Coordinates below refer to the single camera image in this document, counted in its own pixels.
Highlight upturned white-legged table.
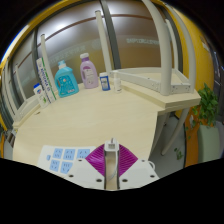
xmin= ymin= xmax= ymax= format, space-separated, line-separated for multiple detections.
xmin=3 ymin=33 xmax=60 ymax=131
xmin=94 ymin=0 xmax=202 ymax=116

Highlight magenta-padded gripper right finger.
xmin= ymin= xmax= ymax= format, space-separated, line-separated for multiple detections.
xmin=117 ymin=143 xmax=159 ymax=190

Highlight small blue-labelled jar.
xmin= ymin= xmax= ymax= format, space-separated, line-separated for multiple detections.
xmin=99 ymin=72 xmax=111 ymax=92

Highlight white bottle with blue cap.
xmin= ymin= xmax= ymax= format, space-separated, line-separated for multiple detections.
xmin=32 ymin=83 xmax=50 ymax=109

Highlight small slim white bottle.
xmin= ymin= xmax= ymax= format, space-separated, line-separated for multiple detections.
xmin=113 ymin=70 xmax=123 ymax=94

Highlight white metal desk legs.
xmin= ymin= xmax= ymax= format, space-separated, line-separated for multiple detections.
xmin=149 ymin=111 xmax=193 ymax=157

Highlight tall white toothpaste box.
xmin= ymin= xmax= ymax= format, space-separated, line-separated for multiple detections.
xmin=35 ymin=57 xmax=58 ymax=104

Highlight potted green plant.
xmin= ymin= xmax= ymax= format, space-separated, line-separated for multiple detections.
xmin=186 ymin=83 xmax=222 ymax=164

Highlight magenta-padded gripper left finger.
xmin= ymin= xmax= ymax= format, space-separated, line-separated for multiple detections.
xmin=64 ymin=145 xmax=108 ymax=190

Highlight purple detergent bottle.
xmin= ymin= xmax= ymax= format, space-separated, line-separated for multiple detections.
xmin=79 ymin=52 xmax=100 ymax=90

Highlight blue detergent bottle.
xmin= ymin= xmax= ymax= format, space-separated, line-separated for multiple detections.
xmin=54 ymin=59 xmax=80 ymax=99

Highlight white charger block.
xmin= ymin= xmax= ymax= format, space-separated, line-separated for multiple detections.
xmin=103 ymin=137 xmax=120 ymax=190

